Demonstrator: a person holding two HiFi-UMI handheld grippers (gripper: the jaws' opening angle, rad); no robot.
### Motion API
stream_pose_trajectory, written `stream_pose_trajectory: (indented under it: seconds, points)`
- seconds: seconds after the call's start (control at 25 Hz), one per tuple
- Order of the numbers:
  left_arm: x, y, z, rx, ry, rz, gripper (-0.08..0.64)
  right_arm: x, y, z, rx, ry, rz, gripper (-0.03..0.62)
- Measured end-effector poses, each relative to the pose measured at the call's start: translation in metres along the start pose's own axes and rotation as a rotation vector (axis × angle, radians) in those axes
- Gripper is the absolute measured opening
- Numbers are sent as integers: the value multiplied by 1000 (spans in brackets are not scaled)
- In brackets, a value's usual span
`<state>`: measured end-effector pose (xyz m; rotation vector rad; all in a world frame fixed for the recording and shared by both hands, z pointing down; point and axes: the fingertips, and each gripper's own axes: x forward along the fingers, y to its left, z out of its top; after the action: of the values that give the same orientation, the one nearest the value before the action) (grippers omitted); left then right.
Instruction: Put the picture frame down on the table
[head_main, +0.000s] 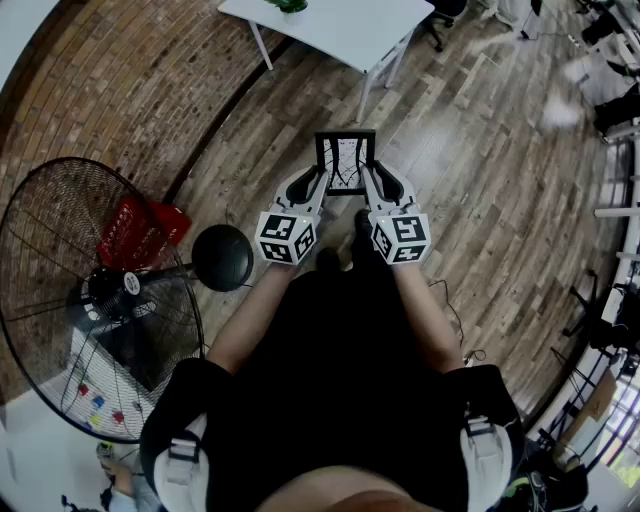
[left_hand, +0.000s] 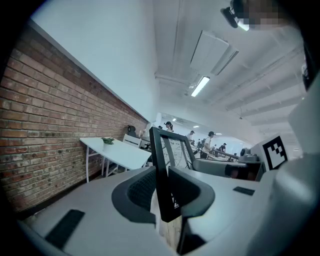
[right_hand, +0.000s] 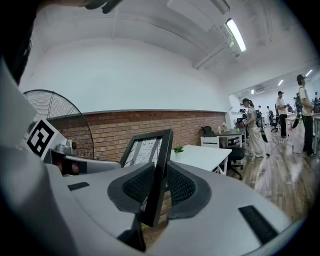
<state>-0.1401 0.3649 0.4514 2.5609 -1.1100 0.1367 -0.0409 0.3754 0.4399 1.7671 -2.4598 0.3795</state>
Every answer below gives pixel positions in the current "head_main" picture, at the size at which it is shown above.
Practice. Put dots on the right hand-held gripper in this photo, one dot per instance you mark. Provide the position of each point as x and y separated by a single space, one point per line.
407 235

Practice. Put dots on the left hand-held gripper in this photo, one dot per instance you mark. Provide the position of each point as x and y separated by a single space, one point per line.
277 232

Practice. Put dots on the black framed picture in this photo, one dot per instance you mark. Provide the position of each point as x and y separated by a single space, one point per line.
345 137

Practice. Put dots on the person's right forearm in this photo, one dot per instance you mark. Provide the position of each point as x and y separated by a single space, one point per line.
425 315

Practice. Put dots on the person's left forearm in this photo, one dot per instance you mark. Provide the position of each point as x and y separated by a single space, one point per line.
250 320

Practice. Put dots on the person's right shoe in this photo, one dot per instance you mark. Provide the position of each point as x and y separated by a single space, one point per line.
361 232

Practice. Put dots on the person's shoe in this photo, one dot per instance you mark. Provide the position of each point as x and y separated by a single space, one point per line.
327 257
361 232

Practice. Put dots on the person's left shoe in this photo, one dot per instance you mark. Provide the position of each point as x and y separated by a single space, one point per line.
327 257

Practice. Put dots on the red plastic crate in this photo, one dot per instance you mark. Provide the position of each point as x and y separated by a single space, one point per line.
170 220

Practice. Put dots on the person's black clothing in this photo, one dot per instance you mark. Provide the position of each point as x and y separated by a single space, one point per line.
335 375

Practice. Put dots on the black office chair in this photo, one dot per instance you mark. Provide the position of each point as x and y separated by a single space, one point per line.
442 15
585 305

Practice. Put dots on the green potted plant white pot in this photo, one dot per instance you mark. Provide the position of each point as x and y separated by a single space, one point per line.
290 7

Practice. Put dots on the brown cardboard sheet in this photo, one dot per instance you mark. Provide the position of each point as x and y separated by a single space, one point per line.
595 410

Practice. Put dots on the person's face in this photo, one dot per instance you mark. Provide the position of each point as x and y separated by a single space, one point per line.
360 492

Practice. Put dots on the white side table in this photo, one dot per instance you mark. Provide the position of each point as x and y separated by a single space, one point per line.
30 465

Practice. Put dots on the black pedestal fan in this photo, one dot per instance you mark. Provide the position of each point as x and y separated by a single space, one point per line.
222 257

